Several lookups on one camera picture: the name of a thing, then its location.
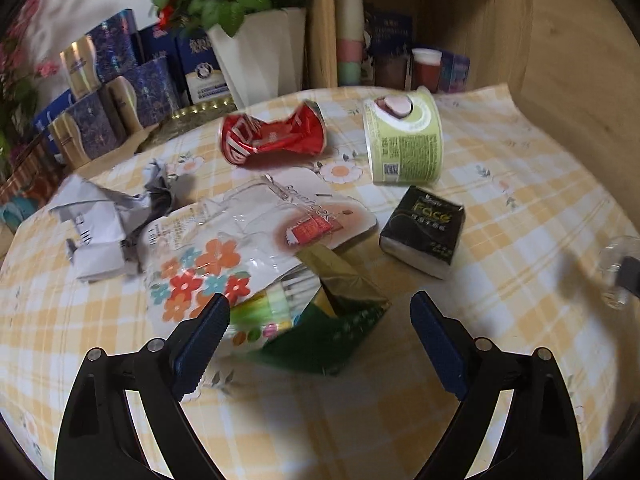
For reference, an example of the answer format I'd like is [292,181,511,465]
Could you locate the blue gold gift box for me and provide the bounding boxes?
[60,10,141,101]
[50,92,126,168]
[102,57,181,133]

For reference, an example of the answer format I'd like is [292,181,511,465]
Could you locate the cartoon figure box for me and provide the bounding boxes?
[362,2,382,86]

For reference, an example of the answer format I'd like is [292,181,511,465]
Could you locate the black tissue pack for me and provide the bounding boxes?
[379,185,467,280]

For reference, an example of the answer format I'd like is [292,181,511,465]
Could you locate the flat blue box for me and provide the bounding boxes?
[32,90,76,133]

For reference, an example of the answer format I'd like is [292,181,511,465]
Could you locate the wooden shelf unit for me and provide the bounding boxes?
[305,0,536,96]

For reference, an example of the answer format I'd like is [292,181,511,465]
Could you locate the floral plastic bag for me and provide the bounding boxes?
[145,175,378,356]

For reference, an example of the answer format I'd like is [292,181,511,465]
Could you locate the pink blossom branches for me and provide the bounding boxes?
[0,0,68,161]

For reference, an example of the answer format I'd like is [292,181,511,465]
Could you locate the paper cup stack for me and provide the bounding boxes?
[334,0,365,87]

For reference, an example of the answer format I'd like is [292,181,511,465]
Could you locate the green gold foil bag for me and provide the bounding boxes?
[245,247,391,376]

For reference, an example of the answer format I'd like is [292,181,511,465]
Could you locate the green striped packet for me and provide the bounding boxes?
[230,275,321,356]

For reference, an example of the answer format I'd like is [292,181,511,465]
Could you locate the small red packet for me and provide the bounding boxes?
[285,210,346,247]

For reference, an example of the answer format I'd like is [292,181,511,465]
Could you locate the red plastic cup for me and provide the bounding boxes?
[411,48,444,93]

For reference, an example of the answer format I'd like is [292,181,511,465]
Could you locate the yellow checked tablecloth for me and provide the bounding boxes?
[0,82,640,480]

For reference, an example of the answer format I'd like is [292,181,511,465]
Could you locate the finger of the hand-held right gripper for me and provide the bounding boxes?
[617,256,640,301]

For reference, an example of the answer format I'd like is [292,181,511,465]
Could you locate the white vase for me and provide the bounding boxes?
[206,7,307,111]

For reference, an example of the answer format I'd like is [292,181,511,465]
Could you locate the crushed red can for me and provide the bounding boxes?
[218,100,328,166]

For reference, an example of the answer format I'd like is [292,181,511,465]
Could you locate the blue box white label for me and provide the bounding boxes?
[175,35,233,106]

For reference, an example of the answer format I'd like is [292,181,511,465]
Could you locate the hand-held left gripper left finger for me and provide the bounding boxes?
[54,291,232,480]

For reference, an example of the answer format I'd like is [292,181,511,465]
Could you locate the white paper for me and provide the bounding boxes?
[48,158,183,283]

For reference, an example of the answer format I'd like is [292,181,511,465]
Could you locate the gold rimmed tray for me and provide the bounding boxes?
[137,100,237,153]

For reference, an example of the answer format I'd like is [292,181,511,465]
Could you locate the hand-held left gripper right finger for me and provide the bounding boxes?
[409,290,585,480]

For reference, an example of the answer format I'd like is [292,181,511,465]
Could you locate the plain dark blue box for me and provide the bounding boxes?
[137,25,176,68]

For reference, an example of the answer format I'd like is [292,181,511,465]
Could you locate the purple box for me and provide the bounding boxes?
[440,51,471,93]

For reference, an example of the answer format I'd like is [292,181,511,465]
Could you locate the striped basket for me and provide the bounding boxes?
[0,135,66,206]

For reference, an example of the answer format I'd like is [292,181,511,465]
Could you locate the brown glass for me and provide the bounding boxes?
[375,55,408,88]

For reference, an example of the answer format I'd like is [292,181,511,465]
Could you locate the dark blue book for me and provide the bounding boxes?
[370,10,413,56]

